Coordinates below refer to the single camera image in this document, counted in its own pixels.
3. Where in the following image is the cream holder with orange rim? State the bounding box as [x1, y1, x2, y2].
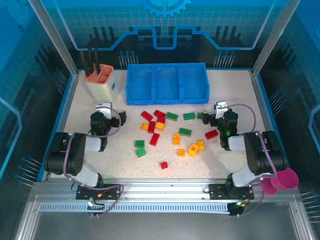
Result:
[83, 64, 120, 105]

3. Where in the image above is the blue table border rim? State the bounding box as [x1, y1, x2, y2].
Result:
[36, 68, 291, 182]

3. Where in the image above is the blue three-compartment bin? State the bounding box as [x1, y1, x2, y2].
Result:
[125, 62, 210, 106]

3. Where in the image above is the pink plastic cup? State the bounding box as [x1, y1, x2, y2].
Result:
[271, 167, 300, 191]

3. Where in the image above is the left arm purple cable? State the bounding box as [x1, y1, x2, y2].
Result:
[62, 106, 125, 216]

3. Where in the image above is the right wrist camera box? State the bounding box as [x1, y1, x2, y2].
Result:
[213, 101, 230, 117]

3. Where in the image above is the black utensil handle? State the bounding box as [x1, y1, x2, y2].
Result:
[86, 49, 93, 76]
[80, 49, 88, 76]
[93, 48, 100, 73]

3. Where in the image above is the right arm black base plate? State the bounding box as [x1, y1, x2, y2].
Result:
[208, 183, 255, 201]

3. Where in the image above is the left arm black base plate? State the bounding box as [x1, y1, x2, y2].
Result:
[75, 183, 123, 201]

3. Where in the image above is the aluminium mounting rail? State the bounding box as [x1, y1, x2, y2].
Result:
[31, 177, 302, 202]

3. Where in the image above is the slotted grey cable duct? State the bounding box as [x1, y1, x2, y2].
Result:
[39, 202, 232, 215]

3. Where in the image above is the aluminium frame post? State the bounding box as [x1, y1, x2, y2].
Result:
[26, 0, 80, 77]
[250, 0, 303, 76]

